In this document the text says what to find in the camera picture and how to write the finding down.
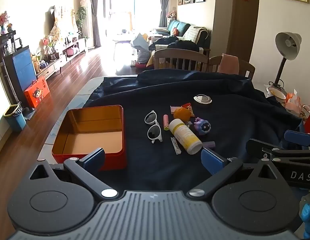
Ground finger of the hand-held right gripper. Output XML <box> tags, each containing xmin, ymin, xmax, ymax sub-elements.
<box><xmin>284</xmin><ymin>130</ymin><xmax>310</xmax><ymax>147</ymax></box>
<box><xmin>245</xmin><ymin>138</ymin><xmax>310</xmax><ymax>159</ymax></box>

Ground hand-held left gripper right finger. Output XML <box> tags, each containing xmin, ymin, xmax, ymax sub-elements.
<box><xmin>187</xmin><ymin>148</ymin><xmax>287</xmax><ymax>202</ymax></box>

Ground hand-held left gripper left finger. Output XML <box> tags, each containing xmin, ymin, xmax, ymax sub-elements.
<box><xmin>29</xmin><ymin>148</ymin><xmax>118</xmax><ymax>202</ymax></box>

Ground red tin box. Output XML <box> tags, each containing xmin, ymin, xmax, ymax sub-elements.
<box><xmin>51</xmin><ymin>105</ymin><xmax>128</xmax><ymax>172</ymax></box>

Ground purple toy figure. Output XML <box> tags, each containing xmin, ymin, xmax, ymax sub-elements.
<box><xmin>194</xmin><ymin>117</ymin><xmax>212</xmax><ymax>136</ymax></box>

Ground white yellow bottle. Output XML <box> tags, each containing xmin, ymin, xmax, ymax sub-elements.
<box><xmin>169</xmin><ymin>119</ymin><xmax>203</xmax><ymax>155</ymax></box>

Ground silver nail clipper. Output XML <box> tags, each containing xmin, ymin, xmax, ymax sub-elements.
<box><xmin>171</xmin><ymin>137</ymin><xmax>182</xmax><ymax>155</ymax></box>

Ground orange tangerine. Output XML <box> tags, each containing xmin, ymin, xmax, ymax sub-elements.
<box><xmin>173</xmin><ymin>107</ymin><xmax>192</xmax><ymax>120</ymax></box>

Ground red snack packet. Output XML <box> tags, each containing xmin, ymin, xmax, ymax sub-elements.
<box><xmin>181</xmin><ymin>102</ymin><xmax>195</xmax><ymax>117</ymax></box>

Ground white sunglasses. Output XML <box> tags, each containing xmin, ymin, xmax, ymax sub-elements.
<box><xmin>144</xmin><ymin>110</ymin><xmax>161</xmax><ymax>144</ymax></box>

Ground person's right hand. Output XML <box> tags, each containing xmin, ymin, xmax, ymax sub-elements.
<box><xmin>298</xmin><ymin>194</ymin><xmax>310</xmax><ymax>240</ymax></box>

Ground orange plastic bag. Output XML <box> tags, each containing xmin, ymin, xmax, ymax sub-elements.
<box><xmin>285</xmin><ymin>89</ymin><xmax>302</xmax><ymax>117</ymax></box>

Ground dark blue cloth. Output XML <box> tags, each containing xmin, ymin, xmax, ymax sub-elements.
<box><xmin>84</xmin><ymin>69</ymin><xmax>305</xmax><ymax>195</ymax></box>

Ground landscape printed table cover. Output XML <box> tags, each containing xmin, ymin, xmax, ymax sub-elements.
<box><xmin>36</xmin><ymin>74</ymin><xmax>138</xmax><ymax>161</ymax></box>

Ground wooden chair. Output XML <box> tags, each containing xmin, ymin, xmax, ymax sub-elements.
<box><xmin>154</xmin><ymin>49</ymin><xmax>209</xmax><ymax>72</ymax></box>
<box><xmin>209</xmin><ymin>56</ymin><xmax>256</xmax><ymax>78</ymax></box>

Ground grey dustpan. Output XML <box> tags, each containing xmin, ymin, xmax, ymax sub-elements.
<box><xmin>21</xmin><ymin>106</ymin><xmax>36</xmax><ymax>120</ymax></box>

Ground pink cloth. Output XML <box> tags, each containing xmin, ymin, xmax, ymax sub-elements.
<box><xmin>217</xmin><ymin>53</ymin><xmax>239</xmax><ymax>75</ymax></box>

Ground blue trash bin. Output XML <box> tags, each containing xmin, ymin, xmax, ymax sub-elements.
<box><xmin>3</xmin><ymin>104</ymin><xmax>27</xmax><ymax>132</ymax></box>

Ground orange gift box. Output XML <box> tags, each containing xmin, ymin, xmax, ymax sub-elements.
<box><xmin>24</xmin><ymin>76</ymin><xmax>51</xmax><ymax>108</ymax></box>

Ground grey desk lamp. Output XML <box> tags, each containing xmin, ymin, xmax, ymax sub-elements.
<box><xmin>266</xmin><ymin>32</ymin><xmax>302</xmax><ymax>100</ymax></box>

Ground wooden television cabinet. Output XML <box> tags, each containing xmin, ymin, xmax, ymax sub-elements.
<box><xmin>35</xmin><ymin>37</ymin><xmax>89</xmax><ymax>79</ymax></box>

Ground dark clothes pile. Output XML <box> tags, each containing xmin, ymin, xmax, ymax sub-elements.
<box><xmin>148</xmin><ymin>35</ymin><xmax>179</xmax><ymax>51</ymax></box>
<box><xmin>167</xmin><ymin>40</ymin><xmax>200</xmax><ymax>53</ymax></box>

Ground black cabinet blue panel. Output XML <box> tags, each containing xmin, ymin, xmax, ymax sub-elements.
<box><xmin>0</xmin><ymin>34</ymin><xmax>38</xmax><ymax>108</ymax></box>

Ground brown wooden door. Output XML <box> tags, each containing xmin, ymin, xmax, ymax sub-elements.
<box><xmin>226</xmin><ymin>0</ymin><xmax>260</xmax><ymax>63</ymax></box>

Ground grey white bag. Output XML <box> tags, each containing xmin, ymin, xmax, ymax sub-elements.
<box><xmin>130</xmin><ymin>32</ymin><xmax>149</xmax><ymax>64</ymax></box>

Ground white coffee table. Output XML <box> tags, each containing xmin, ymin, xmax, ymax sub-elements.
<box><xmin>112</xmin><ymin>34</ymin><xmax>138</xmax><ymax>53</ymax></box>

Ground red flower bouquet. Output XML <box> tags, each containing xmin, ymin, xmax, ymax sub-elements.
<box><xmin>40</xmin><ymin>35</ymin><xmax>57</xmax><ymax>54</ymax></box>

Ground cream sofa blanket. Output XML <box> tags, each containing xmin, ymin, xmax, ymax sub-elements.
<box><xmin>181</xmin><ymin>25</ymin><xmax>211</xmax><ymax>49</ymax></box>

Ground white standing air conditioner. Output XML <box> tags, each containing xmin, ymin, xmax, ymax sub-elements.
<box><xmin>80</xmin><ymin>0</ymin><xmax>94</xmax><ymax>48</ymax></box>

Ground teal sofa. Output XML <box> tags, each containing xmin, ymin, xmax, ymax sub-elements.
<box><xmin>155</xmin><ymin>20</ymin><xmax>192</xmax><ymax>39</ymax></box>

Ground patterned television cover cloth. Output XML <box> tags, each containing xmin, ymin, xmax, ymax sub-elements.
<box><xmin>49</xmin><ymin>5</ymin><xmax>79</xmax><ymax>45</ymax></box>

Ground green houseplant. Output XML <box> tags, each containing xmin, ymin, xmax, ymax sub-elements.
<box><xmin>76</xmin><ymin>6</ymin><xmax>88</xmax><ymax>39</ymax></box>

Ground grey curtain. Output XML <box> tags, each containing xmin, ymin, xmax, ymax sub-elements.
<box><xmin>159</xmin><ymin>0</ymin><xmax>172</xmax><ymax>28</ymax></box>
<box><xmin>89</xmin><ymin>0</ymin><xmax>102</xmax><ymax>47</ymax></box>

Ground vase of pink flowers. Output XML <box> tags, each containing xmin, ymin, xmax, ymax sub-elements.
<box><xmin>0</xmin><ymin>11</ymin><xmax>10</xmax><ymax>35</ymax></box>

